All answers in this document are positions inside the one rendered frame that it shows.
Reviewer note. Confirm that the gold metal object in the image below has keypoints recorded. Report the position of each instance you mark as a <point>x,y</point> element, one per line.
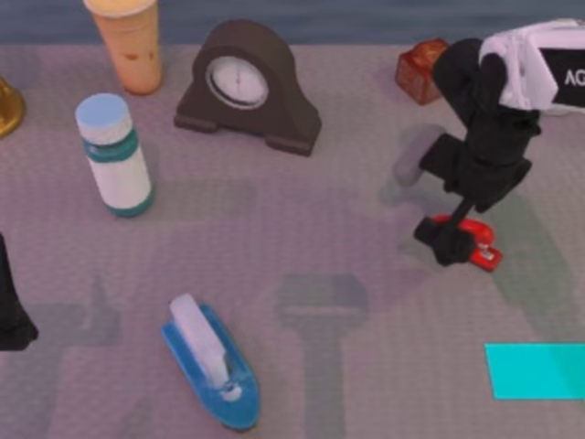
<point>7,110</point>

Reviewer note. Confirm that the black object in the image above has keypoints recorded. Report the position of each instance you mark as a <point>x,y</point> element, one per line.
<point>9,311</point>

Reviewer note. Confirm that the brown mantel clock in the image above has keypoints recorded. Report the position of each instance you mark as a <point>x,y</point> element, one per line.
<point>249,87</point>

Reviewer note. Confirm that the red stapler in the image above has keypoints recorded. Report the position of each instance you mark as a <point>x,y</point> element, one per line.
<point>485,247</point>

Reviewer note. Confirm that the orange plastic cup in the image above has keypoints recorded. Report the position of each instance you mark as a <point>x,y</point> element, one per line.
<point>132,46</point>

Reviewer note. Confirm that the orange brown cube block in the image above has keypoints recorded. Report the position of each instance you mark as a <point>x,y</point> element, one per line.
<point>418,75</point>

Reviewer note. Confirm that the cyan mat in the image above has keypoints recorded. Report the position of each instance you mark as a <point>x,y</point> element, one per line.
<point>535,371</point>

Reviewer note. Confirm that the white bottle with teal bands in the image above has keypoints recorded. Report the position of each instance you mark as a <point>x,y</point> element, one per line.
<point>119,160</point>

